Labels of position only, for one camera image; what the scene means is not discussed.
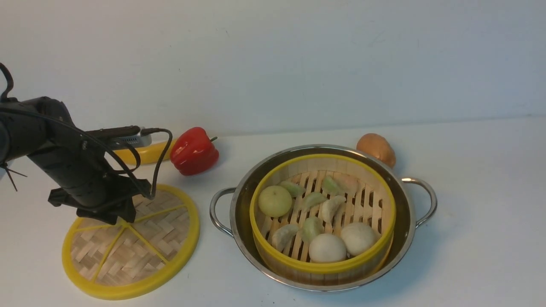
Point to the white toy bun front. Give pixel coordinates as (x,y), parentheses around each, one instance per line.
(326,249)

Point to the brown toy potato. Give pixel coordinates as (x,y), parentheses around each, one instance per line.
(377,146)

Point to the red toy bell pepper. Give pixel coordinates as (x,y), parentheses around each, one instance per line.
(194,152)

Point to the round green toy bun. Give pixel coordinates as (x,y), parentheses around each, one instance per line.
(275,201)

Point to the white toy bun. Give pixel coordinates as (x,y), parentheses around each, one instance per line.
(358,238)
(326,249)

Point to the pale green toy dumpling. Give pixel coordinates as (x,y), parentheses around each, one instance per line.
(311,228)

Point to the white toy bun right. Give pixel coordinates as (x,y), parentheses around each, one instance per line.
(358,238)

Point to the cream toy dumpling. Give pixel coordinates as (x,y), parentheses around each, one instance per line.
(329,208)

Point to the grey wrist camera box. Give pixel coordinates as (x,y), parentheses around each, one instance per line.
(135,141)

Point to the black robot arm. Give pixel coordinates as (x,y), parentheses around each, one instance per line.
(42,130)

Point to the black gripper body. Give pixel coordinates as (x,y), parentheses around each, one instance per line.
(105,199)

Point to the yellow bamboo steamer basket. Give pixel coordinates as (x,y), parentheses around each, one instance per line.
(311,180)

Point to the yellow toy banana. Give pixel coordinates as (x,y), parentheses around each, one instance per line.
(148,155)

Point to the stainless steel two-handled pot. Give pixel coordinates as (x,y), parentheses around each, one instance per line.
(415,199)

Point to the yellow woven bamboo steamer lid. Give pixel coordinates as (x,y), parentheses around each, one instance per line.
(127,260)

